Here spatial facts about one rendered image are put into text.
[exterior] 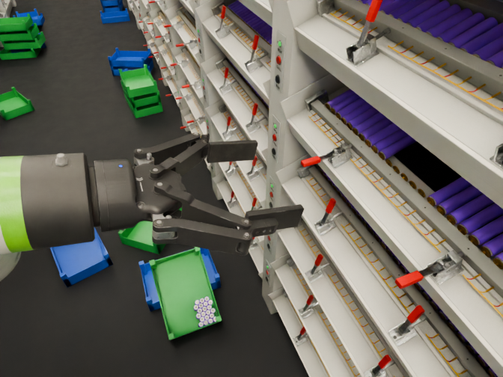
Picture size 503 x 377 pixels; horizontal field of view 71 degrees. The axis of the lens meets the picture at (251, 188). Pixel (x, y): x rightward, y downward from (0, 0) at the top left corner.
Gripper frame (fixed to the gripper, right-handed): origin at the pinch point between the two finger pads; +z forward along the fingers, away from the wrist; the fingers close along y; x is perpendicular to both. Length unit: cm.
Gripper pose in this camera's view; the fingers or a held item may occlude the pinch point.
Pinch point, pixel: (267, 180)
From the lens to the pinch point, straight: 45.1
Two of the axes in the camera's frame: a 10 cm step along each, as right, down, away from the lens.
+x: 2.0, -7.7, -6.1
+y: 3.7, 6.3, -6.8
